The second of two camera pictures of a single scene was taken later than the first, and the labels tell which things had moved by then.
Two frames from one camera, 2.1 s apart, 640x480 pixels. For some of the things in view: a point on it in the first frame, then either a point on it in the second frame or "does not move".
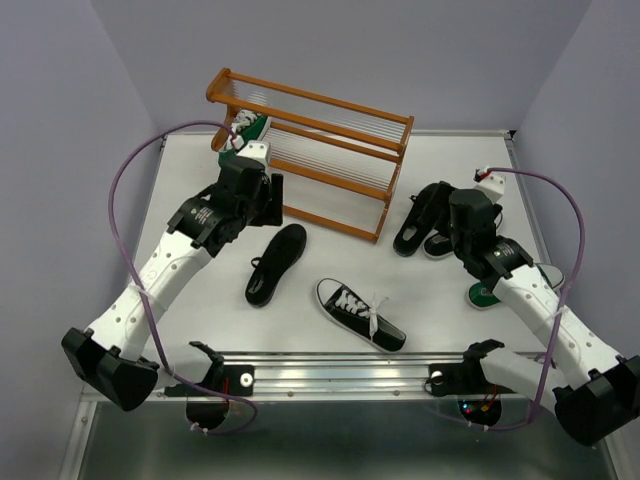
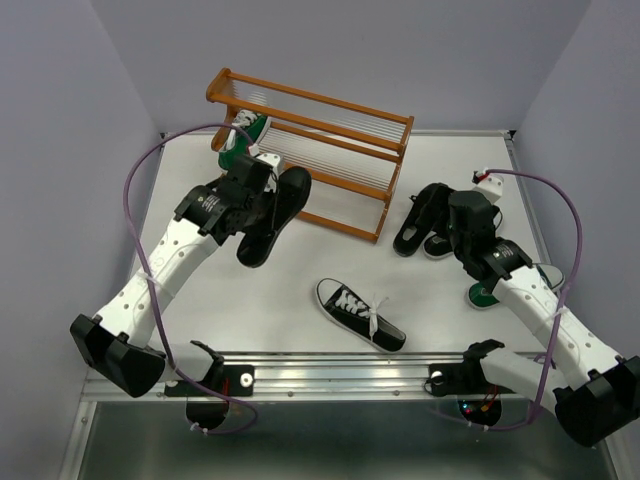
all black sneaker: x=422 y=216 does not move
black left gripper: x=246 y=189 does not move
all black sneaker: x=279 y=256 to x=289 y=196
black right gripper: x=494 y=212 does not move
